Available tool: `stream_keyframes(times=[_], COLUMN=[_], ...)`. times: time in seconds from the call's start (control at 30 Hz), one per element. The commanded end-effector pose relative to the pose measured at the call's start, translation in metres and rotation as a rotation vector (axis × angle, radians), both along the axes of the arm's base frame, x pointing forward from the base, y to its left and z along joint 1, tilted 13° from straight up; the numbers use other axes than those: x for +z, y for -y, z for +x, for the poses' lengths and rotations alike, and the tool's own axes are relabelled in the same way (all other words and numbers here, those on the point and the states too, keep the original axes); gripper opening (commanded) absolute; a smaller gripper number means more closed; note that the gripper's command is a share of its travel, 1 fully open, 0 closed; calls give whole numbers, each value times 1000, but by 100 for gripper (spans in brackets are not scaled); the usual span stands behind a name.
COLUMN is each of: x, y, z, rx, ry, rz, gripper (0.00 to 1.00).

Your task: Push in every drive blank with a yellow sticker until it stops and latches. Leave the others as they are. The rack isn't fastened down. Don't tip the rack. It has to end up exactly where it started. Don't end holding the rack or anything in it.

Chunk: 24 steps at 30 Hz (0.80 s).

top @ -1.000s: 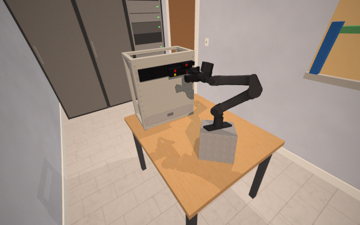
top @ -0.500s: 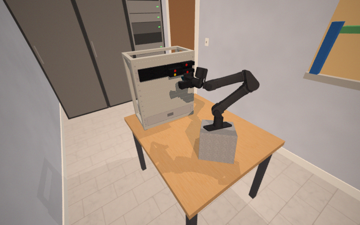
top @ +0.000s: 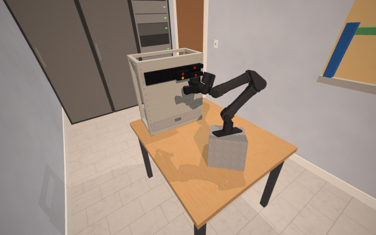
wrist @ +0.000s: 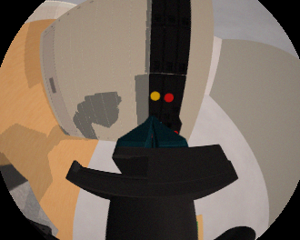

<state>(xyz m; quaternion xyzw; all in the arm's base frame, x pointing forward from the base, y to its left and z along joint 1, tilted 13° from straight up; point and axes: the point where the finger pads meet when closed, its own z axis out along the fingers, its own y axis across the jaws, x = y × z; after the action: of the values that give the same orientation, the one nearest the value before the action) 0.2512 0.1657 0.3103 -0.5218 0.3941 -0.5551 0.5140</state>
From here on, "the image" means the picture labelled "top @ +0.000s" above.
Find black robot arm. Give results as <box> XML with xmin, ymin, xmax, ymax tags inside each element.
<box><xmin>183</xmin><ymin>70</ymin><xmax>267</xmax><ymax>137</ymax></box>

